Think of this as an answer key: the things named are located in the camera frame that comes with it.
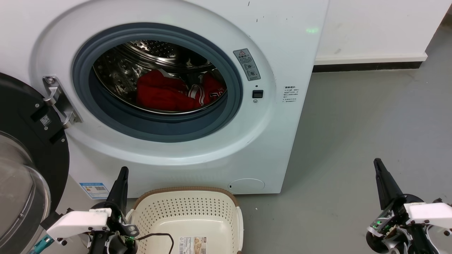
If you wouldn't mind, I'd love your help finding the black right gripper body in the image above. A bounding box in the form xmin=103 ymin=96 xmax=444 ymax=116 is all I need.
xmin=366 ymin=195 xmax=436 ymax=254

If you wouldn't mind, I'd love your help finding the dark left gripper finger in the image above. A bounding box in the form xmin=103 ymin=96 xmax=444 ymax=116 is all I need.
xmin=106 ymin=167 xmax=129 ymax=216

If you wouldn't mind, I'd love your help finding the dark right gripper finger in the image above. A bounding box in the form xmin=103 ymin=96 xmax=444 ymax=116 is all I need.
xmin=374 ymin=158 xmax=405 ymax=210

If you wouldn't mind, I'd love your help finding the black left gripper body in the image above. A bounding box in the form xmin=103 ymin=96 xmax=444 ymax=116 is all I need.
xmin=88 ymin=202 xmax=139 ymax=254

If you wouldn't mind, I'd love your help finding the red and white jersey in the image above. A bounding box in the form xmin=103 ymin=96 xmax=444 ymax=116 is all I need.
xmin=136 ymin=69 xmax=226 ymax=113

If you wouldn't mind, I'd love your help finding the cream perforated laundry basket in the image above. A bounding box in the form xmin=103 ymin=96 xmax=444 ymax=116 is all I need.
xmin=126 ymin=187 xmax=244 ymax=254

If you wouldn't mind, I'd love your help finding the washing machine door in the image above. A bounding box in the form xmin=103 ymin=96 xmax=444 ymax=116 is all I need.
xmin=0 ymin=72 xmax=70 ymax=254

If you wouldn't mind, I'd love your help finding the stainless steel washing machine drum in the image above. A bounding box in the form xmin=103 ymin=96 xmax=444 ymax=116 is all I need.
xmin=93 ymin=40 xmax=226 ymax=115

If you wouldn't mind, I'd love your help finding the blue energy label sticker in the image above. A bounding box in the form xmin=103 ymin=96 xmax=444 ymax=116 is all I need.
xmin=79 ymin=182 xmax=110 ymax=200

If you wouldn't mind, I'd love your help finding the grey rubber door gasket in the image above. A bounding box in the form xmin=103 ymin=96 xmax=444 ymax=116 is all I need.
xmin=72 ymin=23 xmax=243 ymax=143

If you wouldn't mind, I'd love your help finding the silver door hinge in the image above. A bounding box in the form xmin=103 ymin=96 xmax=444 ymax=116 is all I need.
xmin=42 ymin=75 xmax=83 ymax=129

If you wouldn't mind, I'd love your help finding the white front-load washing machine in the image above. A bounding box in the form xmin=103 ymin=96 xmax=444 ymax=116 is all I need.
xmin=0 ymin=0 xmax=329 ymax=199

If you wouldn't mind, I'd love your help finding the round white filter cover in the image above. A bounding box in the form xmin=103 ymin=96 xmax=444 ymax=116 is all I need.
xmin=228 ymin=178 xmax=265 ymax=194

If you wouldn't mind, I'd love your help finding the grey warning sticker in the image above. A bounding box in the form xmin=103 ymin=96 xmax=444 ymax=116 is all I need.
xmin=233 ymin=48 xmax=261 ymax=81

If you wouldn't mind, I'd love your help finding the thin black left gripper cable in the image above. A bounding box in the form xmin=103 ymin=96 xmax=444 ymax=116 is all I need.
xmin=136 ymin=233 xmax=175 ymax=254

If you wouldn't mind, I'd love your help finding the teal left cable connector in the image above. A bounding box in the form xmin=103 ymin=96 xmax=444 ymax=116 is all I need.
xmin=30 ymin=236 xmax=54 ymax=254

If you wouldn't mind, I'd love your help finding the black wall baseboard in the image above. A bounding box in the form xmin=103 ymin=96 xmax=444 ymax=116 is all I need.
xmin=313 ymin=61 xmax=423 ymax=73

